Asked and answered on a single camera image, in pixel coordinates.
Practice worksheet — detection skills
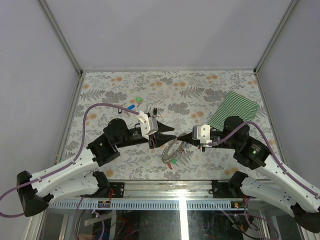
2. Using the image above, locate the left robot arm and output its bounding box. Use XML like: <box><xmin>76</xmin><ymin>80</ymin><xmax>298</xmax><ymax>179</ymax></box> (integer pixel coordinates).
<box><xmin>16</xmin><ymin>117</ymin><xmax>176</xmax><ymax>217</ymax></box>

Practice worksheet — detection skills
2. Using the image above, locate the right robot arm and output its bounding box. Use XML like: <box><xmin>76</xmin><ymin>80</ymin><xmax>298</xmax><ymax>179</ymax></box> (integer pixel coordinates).
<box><xmin>178</xmin><ymin>116</ymin><xmax>320</xmax><ymax>233</ymax></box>

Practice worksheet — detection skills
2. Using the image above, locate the floral table mat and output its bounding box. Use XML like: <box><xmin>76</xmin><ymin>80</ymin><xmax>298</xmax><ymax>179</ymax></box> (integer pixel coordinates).
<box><xmin>56</xmin><ymin>70</ymin><xmax>277</xmax><ymax>180</ymax></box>

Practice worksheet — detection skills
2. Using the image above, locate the green striped cloth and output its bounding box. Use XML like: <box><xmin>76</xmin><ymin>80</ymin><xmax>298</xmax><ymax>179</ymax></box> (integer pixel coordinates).
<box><xmin>208</xmin><ymin>91</ymin><xmax>259</xmax><ymax>131</ymax></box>

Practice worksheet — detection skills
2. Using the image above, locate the blue key tag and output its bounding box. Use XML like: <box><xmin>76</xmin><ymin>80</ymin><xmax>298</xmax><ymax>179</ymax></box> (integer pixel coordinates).
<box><xmin>128</xmin><ymin>104</ymin><xmax>135</xmax><ymax>110</ymax></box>

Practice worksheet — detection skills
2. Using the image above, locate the green key tag far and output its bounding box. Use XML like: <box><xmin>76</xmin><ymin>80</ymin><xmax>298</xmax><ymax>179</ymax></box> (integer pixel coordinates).
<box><xmin>135</xmin><ymin>97</ymin><xmax>143</xmax><ymax>103</ymax></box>

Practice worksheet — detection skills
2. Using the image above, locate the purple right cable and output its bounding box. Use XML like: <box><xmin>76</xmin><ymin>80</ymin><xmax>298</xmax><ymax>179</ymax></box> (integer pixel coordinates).
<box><xmin>207</xmin><ymin>121</ymin><xmax>320</xmax><ymax>200</ymax></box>

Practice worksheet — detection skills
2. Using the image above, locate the purple cable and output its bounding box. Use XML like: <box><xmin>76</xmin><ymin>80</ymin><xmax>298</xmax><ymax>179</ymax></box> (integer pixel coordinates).
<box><xmin>207</xmin><ymin>121</ymin><xmax>320</xmax><ymax>200</ymax></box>
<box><xmin>0</xmin><ymin>103</ymin><xmax>142</xmax><ymax>218</ymax></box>

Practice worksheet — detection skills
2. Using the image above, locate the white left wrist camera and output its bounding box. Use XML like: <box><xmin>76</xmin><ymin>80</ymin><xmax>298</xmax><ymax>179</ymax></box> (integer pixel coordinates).
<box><xmin>136</xmin><ymin>111</ymin><xmax>159</xmax><ymax>140</ymax></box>

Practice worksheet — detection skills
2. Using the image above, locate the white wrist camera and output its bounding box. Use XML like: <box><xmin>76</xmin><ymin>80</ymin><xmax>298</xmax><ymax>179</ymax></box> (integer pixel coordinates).
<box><xmin>192</xmin><ymin>124</ymin><xmax>212</xmax><ymax>145</ymax></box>
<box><xmin>136</xmin><ymin>111</ymin><xmax>159</xmax><ymax>140</ymax></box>

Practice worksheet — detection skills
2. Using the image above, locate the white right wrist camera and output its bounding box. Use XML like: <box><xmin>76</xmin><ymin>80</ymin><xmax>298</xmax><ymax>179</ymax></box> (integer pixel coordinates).
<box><xmin>192</xmin><ymin>124</ymin><xmax>212</xmax><ymax>145</ymax></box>

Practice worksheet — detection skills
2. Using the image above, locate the aluminium front rail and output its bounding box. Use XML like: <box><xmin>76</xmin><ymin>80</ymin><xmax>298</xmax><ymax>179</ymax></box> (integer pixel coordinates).
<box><xmin>50</xmin><ymin>180</ymin><xmax>246</xmax><ymax>210</ymax></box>

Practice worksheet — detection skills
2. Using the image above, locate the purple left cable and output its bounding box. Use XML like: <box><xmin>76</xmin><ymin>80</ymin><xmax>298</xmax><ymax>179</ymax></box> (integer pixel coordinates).
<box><xmin>0</xmin><ymin>103</ymin><xmax>142</xmax><ymax>218</ymax></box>

